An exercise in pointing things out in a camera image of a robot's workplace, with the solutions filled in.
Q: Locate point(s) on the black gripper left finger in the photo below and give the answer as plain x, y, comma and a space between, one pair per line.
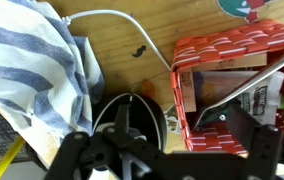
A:
72, 157

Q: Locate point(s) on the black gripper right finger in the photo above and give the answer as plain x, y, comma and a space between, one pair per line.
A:
262, 142

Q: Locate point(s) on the blue striped white towel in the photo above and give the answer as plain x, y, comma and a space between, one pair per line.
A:
48, 77

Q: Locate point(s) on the red woven basket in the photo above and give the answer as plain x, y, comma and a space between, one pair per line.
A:
239, 66

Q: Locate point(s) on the black round speaker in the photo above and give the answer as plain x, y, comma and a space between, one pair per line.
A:
130, 135

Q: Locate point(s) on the black mustache sticker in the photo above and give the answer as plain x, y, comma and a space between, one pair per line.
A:
139, 51

